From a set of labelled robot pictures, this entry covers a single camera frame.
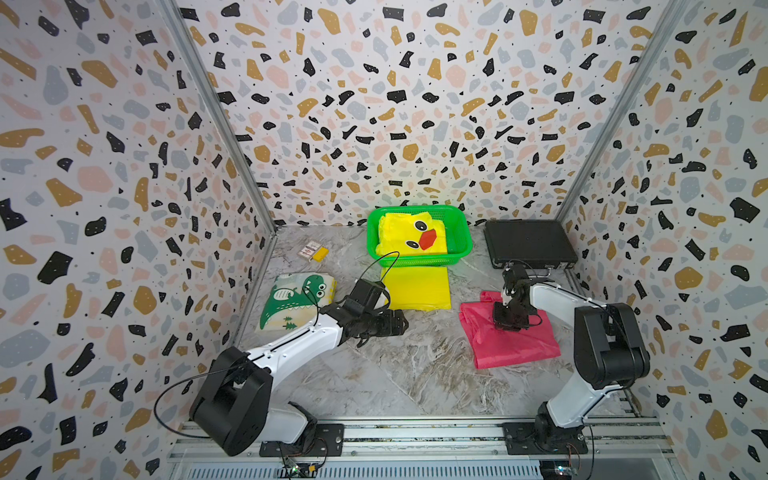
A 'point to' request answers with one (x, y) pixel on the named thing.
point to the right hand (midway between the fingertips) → (498, 324)
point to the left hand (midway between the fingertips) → (401, 325)
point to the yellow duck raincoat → (408, 233)
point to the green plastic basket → (457, 231)
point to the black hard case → (536, 243)
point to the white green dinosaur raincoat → (296, 298)
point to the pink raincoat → (493, 346)
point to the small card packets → (309, 250)
